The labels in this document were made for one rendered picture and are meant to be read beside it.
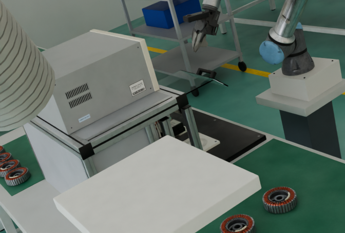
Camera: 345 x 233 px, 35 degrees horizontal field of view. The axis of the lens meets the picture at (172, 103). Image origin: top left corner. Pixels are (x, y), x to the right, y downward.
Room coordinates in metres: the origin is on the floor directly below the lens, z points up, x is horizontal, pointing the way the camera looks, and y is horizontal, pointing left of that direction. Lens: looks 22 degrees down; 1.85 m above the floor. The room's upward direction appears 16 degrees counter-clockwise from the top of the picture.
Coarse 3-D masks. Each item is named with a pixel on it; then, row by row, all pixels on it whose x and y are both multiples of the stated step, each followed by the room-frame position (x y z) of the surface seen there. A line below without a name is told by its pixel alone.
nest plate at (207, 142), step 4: (200, 136) 2.12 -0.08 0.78; (204, 136) 2.11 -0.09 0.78; (188, 140) 2.12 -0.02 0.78; (204, 140) 2.08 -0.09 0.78; (208, 140) 2.07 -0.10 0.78; (212, 140) 2.06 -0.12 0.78; (216, 140) 2.05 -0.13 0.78; (204, 144) 2.04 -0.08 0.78; (208, 144) 2.03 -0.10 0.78; (212, 144) 2.02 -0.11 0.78; (216, 144) 2.02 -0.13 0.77; (204, 148) 2.01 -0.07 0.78; (208, 148) 2.01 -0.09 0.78
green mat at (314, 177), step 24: (264, 144) 1.95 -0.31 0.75; (288, 144) 1.90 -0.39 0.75; (264, 168) 1.78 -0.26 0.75; (288, 168) 1.73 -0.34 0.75; (312, 168) 1.69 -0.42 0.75; (336, 168) 1.64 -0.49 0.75; (264, 192) 1.62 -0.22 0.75; (312, 192) 1.55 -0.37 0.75; (336, 192) 1.51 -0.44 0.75; (264, 216) 1.49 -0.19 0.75; (288, 216) 1.46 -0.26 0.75; (312, 216) 1.42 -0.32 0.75; (336, 216) 1.39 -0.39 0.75
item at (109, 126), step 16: (144, 96) 1.90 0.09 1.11; (160, 96) 1.86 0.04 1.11; (176, 96) 1.81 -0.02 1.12; (112, 112) 1.84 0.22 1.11; (128, 112) 1.80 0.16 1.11; (144, 112) 1.76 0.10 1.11; (160, 112) 1.77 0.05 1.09; (48, 128) 1.87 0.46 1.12; (96, 128) 1.74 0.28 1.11; (112, 128) 1.70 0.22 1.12; (128, 128) 1.71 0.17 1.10; (64, 144) 1.75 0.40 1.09; (80, 144) 1.65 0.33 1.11; (96, 144) 1.65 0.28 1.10; (112, 144) 1.67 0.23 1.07
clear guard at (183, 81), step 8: (176, 72) 2.20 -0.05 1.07; (184, 72) 2.17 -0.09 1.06; (160, 80) 2.17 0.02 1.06; (168, 80) 2.14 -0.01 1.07; (176, 80) 2.11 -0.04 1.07; (184, 80) 2.09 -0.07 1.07; (192, 80) 2.06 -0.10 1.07; (200, 80) 2.03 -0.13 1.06; (208, 80) 2.01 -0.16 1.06; (216, 80) 2.01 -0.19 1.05; (176, 88) 2.02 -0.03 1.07; (184, 88) 2.00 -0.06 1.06; (192, 88) 1.97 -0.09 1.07
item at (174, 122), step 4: (172, 120) 2.06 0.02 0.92; (176, 120) 2.05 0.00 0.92; (172, 124) 2.02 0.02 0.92; (176, 124) 2.01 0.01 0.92; (180, 124) 2.01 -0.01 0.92; (172, 128) 1.99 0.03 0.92; (176, 128) 2.00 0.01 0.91; (180, 128) 2.01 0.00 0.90; (184, 128) 2.01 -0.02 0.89; (176, 132) 1.99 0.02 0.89; (180, 132) 2.00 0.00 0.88; (184, 132) 2.02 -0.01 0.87
